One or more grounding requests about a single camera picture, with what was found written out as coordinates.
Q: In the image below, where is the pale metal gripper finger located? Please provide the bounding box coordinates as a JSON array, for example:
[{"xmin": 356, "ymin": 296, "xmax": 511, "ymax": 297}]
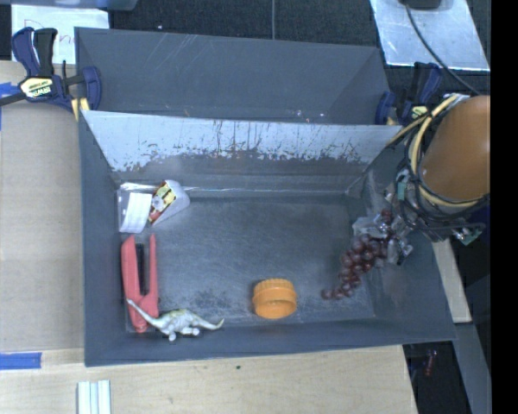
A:
[
  {"xmin": 386, "ymin": 235, "xmax": 414, "ymax": 267},
  {"xmin": 352, "ymin": 215, "xmax": 392, "ymax": 237}
]

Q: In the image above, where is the dark red toy grape bunch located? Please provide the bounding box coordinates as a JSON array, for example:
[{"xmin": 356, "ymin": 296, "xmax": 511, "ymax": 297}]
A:
[{"xmin": 320, "ymin": 207, "xmax": 395, "ymax": 302}]

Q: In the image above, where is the orange plastic lid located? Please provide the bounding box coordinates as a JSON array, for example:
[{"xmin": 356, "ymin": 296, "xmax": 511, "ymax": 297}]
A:
[{"xmin": 251, "ymin": 278, "xmax": 299, "ymax": 320}]

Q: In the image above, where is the grey metal bin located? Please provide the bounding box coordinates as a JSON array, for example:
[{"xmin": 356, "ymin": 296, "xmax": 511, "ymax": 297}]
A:
[{"xmin": 73, "ymin": 26, "xmax": 458, "ymax": 368}]

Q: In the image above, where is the silver toy dinosaur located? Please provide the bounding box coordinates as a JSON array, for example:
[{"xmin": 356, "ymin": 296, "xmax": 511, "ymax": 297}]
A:
[{"xmin": 125, "ymin": 298, "xmax": 225, "ymax": 342}]

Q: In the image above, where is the white folded packet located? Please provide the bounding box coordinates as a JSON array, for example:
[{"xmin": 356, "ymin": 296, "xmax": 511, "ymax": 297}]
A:
[{"xmin": 117, "ymin": 182, "xmax": 154, "ymax": 235}]

